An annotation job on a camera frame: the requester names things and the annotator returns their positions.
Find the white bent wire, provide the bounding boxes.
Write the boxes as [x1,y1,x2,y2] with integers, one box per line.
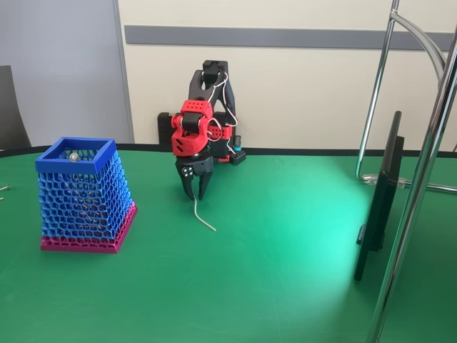
[192,195,217,232]

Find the blue and magenta lattice basket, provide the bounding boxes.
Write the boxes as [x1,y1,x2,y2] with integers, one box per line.
[34,137,139,255]

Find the black plastic tool case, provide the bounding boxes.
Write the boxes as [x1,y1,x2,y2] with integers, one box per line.
[158,111,179,146]

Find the green table cloth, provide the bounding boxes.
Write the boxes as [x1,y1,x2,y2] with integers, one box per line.
[0,143,457,343]

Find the clear plastic clip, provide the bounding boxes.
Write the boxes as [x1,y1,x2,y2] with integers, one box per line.
[362,174,411,189]

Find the black flat monitor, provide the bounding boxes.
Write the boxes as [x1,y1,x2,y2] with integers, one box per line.
[353,110,406,282]

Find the thin chrome stand with curve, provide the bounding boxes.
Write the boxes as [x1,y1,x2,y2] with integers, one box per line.
[355,0,457,194]

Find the white and red servo cable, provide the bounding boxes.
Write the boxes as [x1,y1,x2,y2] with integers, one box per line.
[206,71,239,139]

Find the grey wall rail strip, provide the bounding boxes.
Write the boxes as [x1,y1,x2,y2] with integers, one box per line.
[124,24,456,51]

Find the chrome metal frame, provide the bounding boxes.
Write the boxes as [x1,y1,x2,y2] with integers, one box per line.
[366,42,457,343]

